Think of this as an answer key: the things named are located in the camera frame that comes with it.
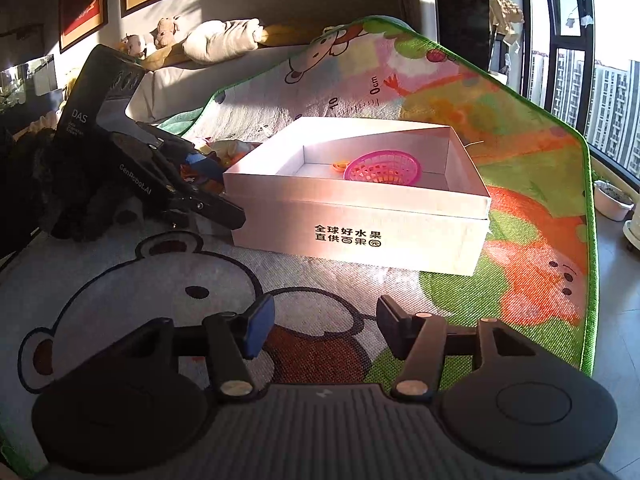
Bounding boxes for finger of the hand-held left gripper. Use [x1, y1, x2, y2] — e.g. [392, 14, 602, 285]
[134, 121, 227, 197]
[164, 192, 247, 247]

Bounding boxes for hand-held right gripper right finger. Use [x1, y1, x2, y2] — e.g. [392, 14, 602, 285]
[376, 294, 538, 403]

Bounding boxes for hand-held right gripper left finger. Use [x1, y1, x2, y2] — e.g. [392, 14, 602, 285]
[107, 294, 276, 403]

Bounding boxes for small yellow toy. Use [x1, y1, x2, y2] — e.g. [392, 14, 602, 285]
[197, 137, 263, 181]

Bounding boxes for white cardboard box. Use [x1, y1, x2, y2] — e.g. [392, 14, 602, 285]
[222, 116, 493, 277]

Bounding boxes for pink plastic basket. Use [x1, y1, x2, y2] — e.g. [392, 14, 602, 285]
[343, 151, 421, 184]

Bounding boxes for teal cloth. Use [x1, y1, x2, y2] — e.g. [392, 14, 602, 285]
[155, 110, 203, 138]

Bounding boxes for grey sofa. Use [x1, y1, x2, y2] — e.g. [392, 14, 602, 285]
[125, 42, 321, 128]

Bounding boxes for cow plush toy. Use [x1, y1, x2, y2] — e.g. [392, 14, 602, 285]
[120, 34, 151, 58]

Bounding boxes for mustard yellow cushion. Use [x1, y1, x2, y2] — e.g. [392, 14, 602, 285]
[137, 22, 326, 71]

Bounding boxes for cream plush pillow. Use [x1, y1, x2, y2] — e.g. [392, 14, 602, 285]
[181, 18, 262, 64]

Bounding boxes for brown plush toy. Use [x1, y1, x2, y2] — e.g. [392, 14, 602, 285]
[152, 16, 183, 50]

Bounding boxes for cartoon printed play mat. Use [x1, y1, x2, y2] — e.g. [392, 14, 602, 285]
[0, 16, 599, 480]

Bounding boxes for white bowl planter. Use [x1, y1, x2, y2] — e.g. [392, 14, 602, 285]
[592, 180, 636, 222]

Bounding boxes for black framed window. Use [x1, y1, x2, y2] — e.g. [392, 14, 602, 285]
[520, 0, 640, 181]

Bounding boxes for beige hanging cloth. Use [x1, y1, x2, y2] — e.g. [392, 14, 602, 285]
[489, 0, 526, 53]

